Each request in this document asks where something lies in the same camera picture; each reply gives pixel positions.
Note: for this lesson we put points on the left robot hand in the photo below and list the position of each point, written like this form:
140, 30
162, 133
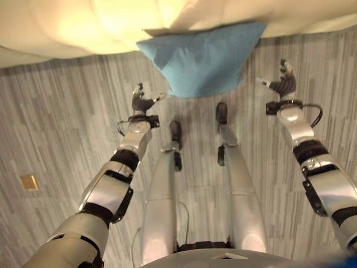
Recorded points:
140, 102

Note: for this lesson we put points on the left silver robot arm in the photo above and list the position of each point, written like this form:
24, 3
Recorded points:
106, 192

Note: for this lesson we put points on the silver robot leg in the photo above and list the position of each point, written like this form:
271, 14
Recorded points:
237, 181
163, 195

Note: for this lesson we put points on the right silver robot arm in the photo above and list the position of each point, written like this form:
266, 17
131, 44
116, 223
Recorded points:
315, 164

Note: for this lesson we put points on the left silver robot leg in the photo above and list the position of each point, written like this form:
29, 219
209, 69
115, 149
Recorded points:
163, 195

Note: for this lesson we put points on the brass floor socket plate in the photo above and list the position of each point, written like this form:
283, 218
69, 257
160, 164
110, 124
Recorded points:
29, 182

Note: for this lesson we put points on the blue cushion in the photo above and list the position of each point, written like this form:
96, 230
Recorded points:
199, 61

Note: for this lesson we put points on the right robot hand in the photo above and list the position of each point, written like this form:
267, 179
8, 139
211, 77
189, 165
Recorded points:
284, 84

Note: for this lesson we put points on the right silver robot leg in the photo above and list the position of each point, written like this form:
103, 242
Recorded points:
237, 181

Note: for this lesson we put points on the blue object at corner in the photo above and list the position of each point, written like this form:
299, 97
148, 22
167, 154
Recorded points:
350, 261

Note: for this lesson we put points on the silver robot torso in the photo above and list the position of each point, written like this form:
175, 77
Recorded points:
206, 258

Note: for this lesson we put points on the cream sofa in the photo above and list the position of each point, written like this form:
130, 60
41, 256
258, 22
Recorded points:
111, 25

